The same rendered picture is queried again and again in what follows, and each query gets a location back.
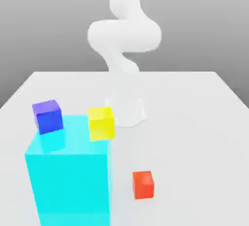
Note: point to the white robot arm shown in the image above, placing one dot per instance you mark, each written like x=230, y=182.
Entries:
x=124, y=35

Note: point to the small yellow cube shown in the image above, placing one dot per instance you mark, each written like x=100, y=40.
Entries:
x=101, y=125

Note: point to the small blue cube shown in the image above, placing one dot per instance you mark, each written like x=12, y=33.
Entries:
x=49, y=121

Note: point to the small red cube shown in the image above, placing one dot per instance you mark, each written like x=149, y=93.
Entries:
x=144, y=186

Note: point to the large cyan box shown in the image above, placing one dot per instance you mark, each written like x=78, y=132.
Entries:
x=68, y=181

